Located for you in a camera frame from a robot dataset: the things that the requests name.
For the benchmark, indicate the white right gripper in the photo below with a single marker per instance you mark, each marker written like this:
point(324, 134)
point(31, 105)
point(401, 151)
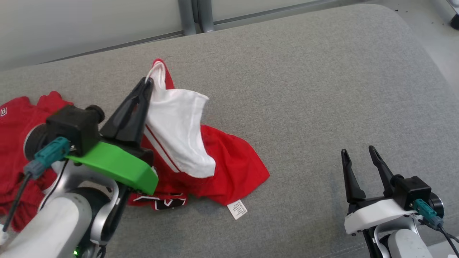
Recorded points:
point(376, 213)

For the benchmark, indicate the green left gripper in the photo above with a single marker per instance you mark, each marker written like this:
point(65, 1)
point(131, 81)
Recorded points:
point(118, 165)

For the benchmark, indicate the red shorts with white lining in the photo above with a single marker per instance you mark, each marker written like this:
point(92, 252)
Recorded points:
point(233, 161)

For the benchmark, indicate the red shirt with white trim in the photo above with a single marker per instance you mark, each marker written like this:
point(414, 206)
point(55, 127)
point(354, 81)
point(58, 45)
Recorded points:
point(18, 143)

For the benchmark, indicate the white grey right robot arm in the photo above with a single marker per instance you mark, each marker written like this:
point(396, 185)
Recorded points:
point(405, 243)

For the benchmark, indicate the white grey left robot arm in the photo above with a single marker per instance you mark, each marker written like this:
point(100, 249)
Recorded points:
point(61, 222)

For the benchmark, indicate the grey fabric sofa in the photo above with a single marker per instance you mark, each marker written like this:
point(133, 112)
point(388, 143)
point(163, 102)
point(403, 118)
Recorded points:
point(304, 89)

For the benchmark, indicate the white translucent tape strip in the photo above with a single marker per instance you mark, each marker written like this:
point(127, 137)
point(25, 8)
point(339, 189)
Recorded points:
point(2, 238)

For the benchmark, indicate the black caster wheel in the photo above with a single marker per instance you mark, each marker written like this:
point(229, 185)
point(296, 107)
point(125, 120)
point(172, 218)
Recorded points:
point(455, 22)

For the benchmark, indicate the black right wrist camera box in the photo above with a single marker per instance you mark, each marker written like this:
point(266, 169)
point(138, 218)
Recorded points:
point(412, 190)

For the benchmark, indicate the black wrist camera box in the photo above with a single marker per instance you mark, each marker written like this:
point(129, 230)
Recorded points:
point(412, 190)
point(73, 125)

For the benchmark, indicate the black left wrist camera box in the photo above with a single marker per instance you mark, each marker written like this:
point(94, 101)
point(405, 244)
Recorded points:
point(73, 125)

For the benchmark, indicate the grey metal post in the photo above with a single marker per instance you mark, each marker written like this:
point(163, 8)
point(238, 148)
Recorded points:
point(186, 16)
point(205, 14)

